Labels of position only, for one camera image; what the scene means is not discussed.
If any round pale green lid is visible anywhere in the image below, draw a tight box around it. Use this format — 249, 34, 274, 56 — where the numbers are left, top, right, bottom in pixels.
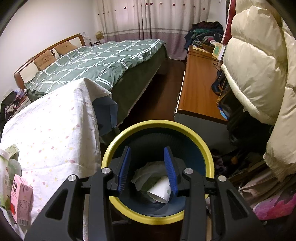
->
8, 159, 22, 183

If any pile of dark clothes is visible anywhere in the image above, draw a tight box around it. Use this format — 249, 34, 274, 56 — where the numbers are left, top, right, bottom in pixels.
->
184, 21, 225, 50

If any brown pillow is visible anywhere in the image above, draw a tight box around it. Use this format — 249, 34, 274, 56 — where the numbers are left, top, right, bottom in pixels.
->
54, 42, 79, 55
33, 51, 57, 70

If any dark blue bag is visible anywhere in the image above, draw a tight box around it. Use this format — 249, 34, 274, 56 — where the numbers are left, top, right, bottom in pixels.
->
211, 70, 229, 95

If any yellow-rimmed blue trash bin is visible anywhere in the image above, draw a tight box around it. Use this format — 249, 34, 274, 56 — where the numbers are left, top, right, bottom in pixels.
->
101, 120, 214, 226

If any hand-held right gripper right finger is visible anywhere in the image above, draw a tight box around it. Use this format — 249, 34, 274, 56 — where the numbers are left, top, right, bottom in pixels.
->
163, 146, 270, 241

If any pink fleece garment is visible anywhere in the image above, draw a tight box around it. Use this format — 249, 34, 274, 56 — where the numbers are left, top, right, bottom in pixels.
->
252, 192, 296, 220

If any white green-labelled tub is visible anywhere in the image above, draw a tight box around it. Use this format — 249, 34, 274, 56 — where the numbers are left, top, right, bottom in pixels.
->
0, 149, 11, 176

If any red garment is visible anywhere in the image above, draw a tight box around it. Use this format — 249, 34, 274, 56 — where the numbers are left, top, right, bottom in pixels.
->
222, 0, 237, 45

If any pale pink-banded curtain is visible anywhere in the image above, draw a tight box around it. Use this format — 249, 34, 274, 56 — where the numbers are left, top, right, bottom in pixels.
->
96, 0, 228, 61

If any desk calendar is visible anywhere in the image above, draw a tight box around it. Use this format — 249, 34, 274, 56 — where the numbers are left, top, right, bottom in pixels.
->
212, 43, 226, 59

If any white paper cup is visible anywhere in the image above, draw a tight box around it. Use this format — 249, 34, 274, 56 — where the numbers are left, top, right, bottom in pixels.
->
146, 176, 173, 204

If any pink drink carton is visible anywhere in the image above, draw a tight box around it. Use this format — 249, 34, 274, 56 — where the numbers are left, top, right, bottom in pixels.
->
11, 174, 34, 225

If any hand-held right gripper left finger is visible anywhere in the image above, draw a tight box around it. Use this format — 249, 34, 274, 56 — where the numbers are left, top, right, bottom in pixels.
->
24, 146, 132, 241

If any dark blue cloth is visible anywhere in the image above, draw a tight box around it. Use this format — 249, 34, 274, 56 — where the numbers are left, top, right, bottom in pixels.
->
92, 95, 118, 137

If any wooden bed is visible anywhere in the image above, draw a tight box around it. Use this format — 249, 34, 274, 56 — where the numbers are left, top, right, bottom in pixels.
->
13, 33, 169, 127

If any crumpled white paper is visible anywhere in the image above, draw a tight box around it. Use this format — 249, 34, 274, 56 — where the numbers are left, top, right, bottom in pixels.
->
132, 160, 168, 193

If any black patterned bag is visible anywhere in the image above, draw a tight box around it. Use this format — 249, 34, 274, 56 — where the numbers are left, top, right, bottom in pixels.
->
0, 91, 29, 121

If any green checked duvet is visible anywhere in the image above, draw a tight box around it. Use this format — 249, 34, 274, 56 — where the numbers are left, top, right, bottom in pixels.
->
24, 39, 164, 98

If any cream down jacket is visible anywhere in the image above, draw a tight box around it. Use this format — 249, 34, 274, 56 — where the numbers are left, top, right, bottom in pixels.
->
221, 5, 296, 183

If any white dotted tablecloth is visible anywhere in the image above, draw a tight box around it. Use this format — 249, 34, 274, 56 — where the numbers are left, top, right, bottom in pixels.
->
0, 78, 112, 234

